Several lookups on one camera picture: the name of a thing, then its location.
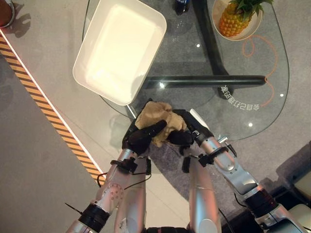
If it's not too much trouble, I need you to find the yellow black hazard tape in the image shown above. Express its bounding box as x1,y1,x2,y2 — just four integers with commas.
0,31,108,186

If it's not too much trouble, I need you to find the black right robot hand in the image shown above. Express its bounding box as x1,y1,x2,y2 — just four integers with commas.
167,108,215,148

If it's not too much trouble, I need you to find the dark chair with cream cushion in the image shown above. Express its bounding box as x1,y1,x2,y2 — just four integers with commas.
263,142,311,231

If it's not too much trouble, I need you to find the brown round object silver rim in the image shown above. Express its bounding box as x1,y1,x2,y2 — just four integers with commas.
0,0,17,28

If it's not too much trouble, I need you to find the grey rug with orange print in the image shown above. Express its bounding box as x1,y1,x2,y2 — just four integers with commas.
132,0,291,214

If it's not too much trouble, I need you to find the cream round plate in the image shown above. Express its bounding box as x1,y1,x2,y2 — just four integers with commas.
211,0,264,41

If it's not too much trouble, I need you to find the dark drink bottle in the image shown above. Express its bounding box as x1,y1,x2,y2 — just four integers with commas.
173,0,191,14

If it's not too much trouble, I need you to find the tan cloth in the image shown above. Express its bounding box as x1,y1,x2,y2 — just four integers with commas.
134,101,188,148

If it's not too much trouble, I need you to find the black robot torso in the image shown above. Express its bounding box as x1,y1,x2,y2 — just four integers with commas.
145,226,190,233

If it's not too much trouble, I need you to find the cream plastic basket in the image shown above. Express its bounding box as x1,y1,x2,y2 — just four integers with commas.
72,0,168,106

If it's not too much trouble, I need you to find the black table base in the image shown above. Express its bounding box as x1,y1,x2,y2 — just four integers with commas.
145,0,267,99

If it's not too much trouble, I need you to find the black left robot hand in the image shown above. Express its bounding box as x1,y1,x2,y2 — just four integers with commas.
121,114,168,156

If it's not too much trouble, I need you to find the pineapple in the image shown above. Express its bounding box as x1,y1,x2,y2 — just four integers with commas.
218,0,274,38

